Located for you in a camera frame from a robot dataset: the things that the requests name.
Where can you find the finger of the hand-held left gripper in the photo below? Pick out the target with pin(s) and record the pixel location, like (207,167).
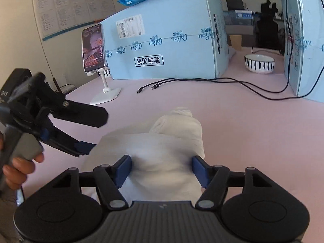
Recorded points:
(83,115)
(84,148)

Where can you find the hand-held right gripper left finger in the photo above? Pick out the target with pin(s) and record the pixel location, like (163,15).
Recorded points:
(123,169)

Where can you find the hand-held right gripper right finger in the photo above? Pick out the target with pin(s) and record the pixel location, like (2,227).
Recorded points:
(200,170)

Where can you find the white garment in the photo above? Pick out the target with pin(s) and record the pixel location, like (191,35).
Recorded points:
(157,151)

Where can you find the person's left hand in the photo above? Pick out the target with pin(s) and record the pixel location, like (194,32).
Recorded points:
(19,169)

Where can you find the white phone stand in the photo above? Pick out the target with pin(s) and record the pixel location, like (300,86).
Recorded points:
(106,95)

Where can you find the small white device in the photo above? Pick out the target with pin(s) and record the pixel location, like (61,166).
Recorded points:
(68,88)

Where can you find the light blue cardboard carton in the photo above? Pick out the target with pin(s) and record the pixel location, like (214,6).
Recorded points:
(172,38)
(310,45)

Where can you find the striped white ceramic bowl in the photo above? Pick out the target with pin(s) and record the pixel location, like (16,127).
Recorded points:
(259,64)

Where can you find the brown paper cup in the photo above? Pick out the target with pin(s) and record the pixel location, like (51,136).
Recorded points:
(236,42)

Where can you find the grey office partition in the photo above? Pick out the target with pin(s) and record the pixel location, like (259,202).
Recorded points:
(239,22)

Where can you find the black office chair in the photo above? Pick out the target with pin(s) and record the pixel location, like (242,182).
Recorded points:
(268,27)

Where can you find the black monitor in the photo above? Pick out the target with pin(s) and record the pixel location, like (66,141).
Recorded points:
(235,4)

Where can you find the wall poster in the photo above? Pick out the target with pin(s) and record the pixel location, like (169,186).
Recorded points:
(70,7)

